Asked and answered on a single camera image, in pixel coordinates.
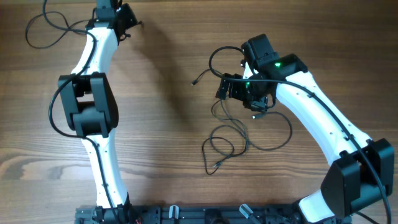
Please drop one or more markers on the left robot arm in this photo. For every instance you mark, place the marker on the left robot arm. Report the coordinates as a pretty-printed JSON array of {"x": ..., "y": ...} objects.
[{"x": 92, "y": 113}]

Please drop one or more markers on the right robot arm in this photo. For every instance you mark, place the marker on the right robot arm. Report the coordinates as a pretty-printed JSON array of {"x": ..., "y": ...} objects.
[{"x": 361, "y": 169}]

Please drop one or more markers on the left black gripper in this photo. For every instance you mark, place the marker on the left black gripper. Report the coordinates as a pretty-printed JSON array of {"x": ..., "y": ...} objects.
[{"x": 129, "y": 16}]

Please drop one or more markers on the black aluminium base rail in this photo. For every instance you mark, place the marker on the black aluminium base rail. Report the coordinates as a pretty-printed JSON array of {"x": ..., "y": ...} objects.
[{"x": 276, "y": 213}]

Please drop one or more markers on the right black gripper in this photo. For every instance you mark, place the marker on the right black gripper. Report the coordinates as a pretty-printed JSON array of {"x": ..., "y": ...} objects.
[{"x": 226, "y": 86}]

